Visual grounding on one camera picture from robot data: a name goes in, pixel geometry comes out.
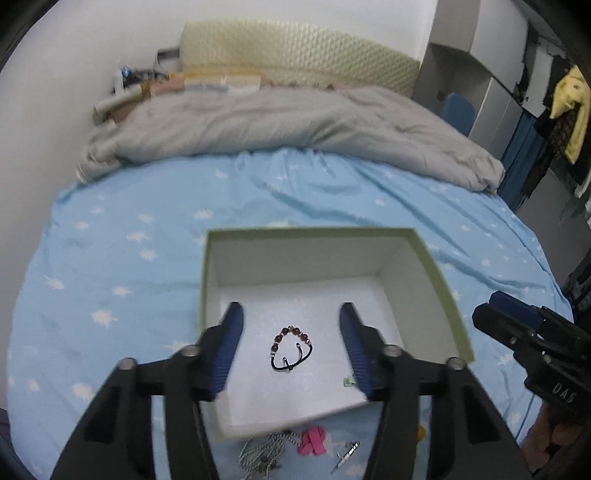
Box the cream quilted headboard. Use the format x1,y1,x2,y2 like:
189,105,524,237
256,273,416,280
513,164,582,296
179,19,420,97

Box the orange wooden gourd pendant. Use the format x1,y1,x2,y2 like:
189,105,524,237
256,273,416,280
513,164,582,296
417,425,426,442

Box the green cardboard box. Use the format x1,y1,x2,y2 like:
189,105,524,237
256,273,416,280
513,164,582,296
200,227,474,438

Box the red bead bracelet black cord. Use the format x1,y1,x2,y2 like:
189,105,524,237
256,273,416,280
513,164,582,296
268,324,317,375

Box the grey wardrobe cabinet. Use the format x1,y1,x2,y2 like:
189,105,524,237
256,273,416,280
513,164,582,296
413,0,528,159

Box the person's right hand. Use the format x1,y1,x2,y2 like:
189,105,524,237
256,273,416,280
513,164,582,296
521,402,591,480

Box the pink hair bow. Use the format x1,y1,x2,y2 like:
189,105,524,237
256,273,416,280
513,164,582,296
297,426,327,456

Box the yellow hanging garment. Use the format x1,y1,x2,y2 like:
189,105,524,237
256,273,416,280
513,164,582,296
548,64,587,165

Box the silver ball chain necklace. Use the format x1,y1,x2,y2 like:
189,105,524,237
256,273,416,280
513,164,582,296
236,429,302,476

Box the blue curtain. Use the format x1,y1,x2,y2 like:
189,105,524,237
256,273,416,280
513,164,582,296
498,110,545,212

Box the light blue star bedsheet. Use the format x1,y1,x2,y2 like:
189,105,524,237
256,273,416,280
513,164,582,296
8,149,572,479

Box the brown cardboard box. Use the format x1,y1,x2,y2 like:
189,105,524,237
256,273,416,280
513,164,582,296
106,102,140,124

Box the white rolled paper tube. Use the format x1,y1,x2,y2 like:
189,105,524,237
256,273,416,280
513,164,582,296
93,84,143,116

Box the blue chair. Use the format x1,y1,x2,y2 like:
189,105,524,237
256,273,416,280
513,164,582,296
441,93,476,136

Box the small silver pin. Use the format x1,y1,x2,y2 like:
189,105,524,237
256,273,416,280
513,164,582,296
331,441,361,475

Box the pillows with yellow trim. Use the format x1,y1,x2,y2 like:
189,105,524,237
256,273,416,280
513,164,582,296
149,71,266,98

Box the grey duvet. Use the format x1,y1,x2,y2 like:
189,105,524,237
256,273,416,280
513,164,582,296
77,86,505,192

